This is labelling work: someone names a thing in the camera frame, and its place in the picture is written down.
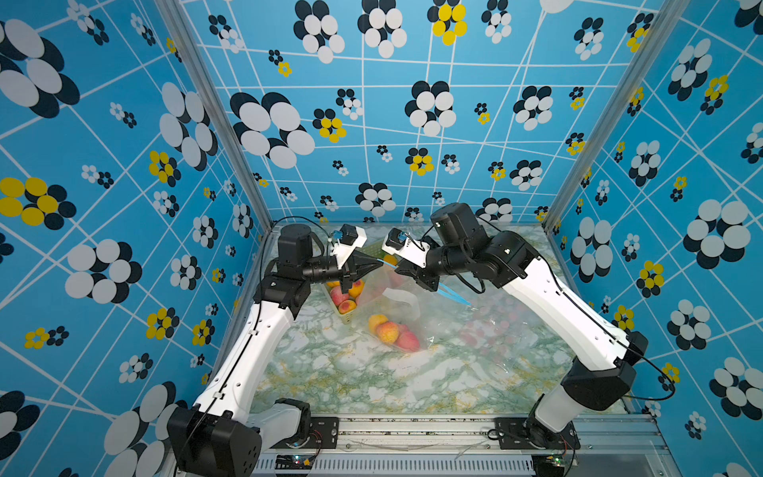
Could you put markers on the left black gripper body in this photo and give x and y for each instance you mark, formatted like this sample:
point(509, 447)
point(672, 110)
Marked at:
point(320, 272)

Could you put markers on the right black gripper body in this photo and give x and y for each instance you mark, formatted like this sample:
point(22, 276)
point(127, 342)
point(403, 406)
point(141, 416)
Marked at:
point(440, 262)

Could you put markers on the pale green plastic basket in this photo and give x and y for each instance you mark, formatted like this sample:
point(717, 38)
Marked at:
point(375, 284)

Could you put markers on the clear zip-top bag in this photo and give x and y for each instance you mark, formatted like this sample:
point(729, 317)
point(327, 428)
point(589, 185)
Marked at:
point(426, 314)

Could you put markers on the pink red peach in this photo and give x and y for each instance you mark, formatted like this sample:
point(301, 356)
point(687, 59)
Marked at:
point(408, 342)

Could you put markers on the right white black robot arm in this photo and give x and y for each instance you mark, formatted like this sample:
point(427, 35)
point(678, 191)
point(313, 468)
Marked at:
point(603, 367)

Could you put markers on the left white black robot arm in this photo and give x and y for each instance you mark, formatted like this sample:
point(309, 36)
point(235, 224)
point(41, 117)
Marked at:
point(219, 435)

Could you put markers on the yellow red blush peach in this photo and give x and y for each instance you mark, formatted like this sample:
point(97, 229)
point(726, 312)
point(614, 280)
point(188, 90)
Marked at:
point(356, 289)

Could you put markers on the yellow orange peach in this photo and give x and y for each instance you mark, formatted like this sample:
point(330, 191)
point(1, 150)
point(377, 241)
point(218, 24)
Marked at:
point(388, 332)

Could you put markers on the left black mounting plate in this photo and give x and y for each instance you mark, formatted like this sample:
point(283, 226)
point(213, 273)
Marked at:
point(323, 434)

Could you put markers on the black mounting plate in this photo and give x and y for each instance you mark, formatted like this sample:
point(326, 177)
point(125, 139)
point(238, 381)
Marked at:
point(515, 433)
point(323, 434)

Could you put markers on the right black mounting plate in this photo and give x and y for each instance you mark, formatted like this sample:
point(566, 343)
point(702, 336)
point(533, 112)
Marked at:
point(515, 433)

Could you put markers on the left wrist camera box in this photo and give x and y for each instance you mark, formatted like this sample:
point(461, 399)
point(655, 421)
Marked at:
point(345, 241)

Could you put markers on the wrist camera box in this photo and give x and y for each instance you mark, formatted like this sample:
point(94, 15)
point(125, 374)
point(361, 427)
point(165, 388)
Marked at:
point(402, 244)
point(345, 241)

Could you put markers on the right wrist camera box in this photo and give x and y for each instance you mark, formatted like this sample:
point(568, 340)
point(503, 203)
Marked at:
point(402, 244)

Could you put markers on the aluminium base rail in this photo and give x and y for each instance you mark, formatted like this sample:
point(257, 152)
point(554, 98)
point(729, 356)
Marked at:
point(457, 445)

